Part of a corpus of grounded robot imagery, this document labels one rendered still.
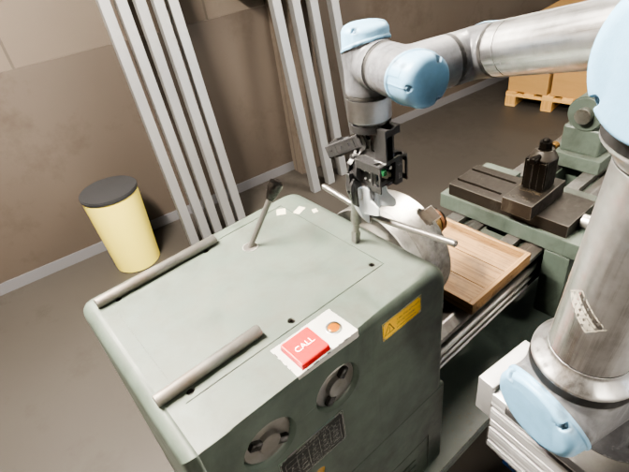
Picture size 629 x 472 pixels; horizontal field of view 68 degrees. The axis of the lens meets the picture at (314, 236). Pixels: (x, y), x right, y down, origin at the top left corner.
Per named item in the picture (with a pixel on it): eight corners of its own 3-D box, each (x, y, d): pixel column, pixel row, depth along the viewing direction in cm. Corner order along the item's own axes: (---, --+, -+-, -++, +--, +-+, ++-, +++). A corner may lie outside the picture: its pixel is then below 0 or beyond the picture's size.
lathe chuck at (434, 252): (436, 326, 118) (417, 216, 104) (352, 287, 142) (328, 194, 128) (458, 307, 122) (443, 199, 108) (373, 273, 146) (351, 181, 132)
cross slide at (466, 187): (565, 239, 143) (568, 227, 140) (448, 194, 172) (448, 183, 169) (593, 213, 152) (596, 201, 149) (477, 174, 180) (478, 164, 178)
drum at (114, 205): (153, 237, 345) (126, 169, 312) (172, 258, 319) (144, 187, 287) (106, 258, 330) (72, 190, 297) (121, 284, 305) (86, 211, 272)
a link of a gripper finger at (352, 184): (352, 210, 87) (350, 167, 82) (346, 207, 88) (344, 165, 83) (370, 200, 90) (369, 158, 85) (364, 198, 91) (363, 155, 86)
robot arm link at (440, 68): (475, 39, 62) (422, 28, 70) (404, 60, 58) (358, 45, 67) (471, 97, 66) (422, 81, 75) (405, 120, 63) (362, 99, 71)
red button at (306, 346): (303, 373, 75) (301, 365, 74) (281, 353, 79) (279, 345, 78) (330, 352, 78) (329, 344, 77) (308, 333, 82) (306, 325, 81)
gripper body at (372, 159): (379, 199, 81) (375, 134, 74) (345, 184, 87) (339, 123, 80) (408, 181, 85) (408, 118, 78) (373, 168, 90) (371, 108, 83)
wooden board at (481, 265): (472, 315, 131) (473, 305, 129) (377, 261, 155) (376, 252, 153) (529, 263, 145) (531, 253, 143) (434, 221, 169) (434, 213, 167)
